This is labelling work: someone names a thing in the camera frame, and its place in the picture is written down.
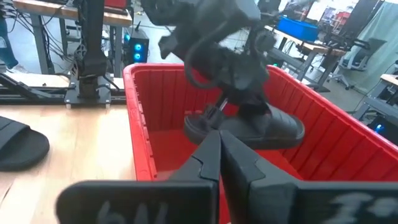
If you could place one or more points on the person's shoe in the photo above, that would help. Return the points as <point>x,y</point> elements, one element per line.
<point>18,69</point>

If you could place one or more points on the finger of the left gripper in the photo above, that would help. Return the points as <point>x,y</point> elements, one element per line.
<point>213,118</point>
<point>255,113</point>

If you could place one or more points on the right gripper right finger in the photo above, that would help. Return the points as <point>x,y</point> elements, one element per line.
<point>239,174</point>

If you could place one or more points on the grey metal desk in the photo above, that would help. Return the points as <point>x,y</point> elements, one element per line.
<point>379,99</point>

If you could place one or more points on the person's leg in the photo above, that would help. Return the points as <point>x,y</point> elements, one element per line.
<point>7,43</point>

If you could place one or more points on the blue storage bin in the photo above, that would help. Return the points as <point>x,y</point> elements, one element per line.
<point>297,29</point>

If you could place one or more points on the red plastic bin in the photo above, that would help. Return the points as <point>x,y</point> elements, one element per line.
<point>326,149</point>

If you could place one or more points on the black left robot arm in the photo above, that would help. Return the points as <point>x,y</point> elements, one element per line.
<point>217,12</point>

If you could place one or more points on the grey office chair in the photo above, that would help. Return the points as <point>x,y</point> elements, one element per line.
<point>357,59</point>

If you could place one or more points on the wooden desk with black legs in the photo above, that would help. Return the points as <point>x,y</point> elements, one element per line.
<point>314,49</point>

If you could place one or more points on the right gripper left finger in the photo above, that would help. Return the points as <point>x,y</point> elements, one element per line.
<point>202,165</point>

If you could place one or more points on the black rubber slide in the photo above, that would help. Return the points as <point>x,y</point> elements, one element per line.
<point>25,152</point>
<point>280,133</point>

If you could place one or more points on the black computer tower blue lights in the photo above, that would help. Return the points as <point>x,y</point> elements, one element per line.
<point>385,129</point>
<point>138,46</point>

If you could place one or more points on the green curtain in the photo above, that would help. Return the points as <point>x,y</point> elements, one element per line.
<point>379,37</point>

